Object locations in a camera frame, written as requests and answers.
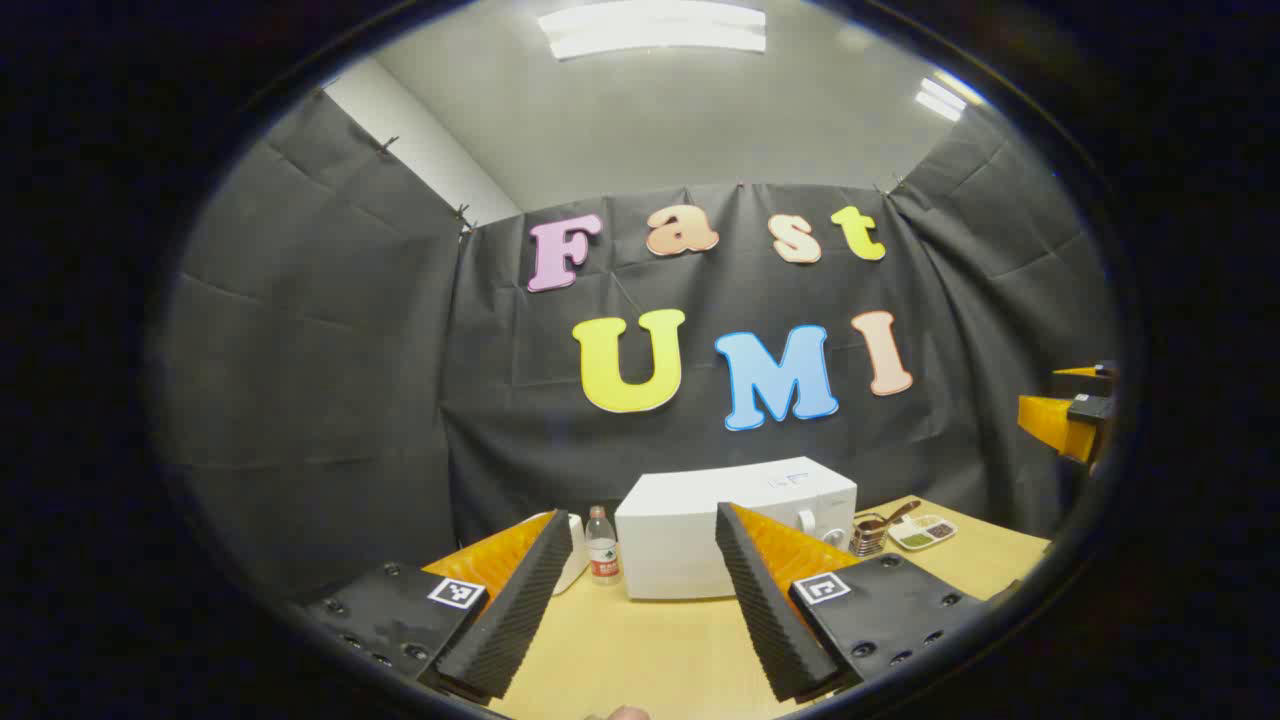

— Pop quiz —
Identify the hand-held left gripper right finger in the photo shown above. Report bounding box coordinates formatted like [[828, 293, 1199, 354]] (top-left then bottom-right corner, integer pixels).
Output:
[[715, 502, 991, 704]]

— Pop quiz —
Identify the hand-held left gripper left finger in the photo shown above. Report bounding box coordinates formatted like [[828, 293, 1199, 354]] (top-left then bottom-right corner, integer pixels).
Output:
[[300, 510, 574, 703]]

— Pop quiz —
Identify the white microwave oven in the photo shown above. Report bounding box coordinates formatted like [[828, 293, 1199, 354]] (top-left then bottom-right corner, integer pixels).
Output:
[[614, 457, 859, 601]]

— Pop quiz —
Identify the white toaster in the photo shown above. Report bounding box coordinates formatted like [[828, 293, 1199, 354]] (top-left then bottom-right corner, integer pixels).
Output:
[[545, 512, 591, 596]]

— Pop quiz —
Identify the clear water bottle red label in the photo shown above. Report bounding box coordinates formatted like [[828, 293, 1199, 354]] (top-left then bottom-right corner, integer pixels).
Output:
[[585, 505, 622, 586]]

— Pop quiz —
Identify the metal utensil holder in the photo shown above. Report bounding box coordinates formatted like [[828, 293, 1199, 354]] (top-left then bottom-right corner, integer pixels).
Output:
[[850, 512, 891, 558]]

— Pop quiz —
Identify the white divided dish with grains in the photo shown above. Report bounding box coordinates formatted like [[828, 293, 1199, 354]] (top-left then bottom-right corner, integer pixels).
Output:
[[888, 515, 958, 551]]

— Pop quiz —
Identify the black backdrop cloth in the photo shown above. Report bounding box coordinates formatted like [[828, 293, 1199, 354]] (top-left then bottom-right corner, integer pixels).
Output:
[[150, 88, 1116, 601]]

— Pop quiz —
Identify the small ceiling light panel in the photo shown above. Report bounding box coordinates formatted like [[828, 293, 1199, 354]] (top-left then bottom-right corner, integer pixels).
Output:
[[915, 70, 986, 123]]

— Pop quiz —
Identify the large ceiling light panel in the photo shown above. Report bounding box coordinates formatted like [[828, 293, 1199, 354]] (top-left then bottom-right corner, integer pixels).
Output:
[[537, 0, 768, 61]]

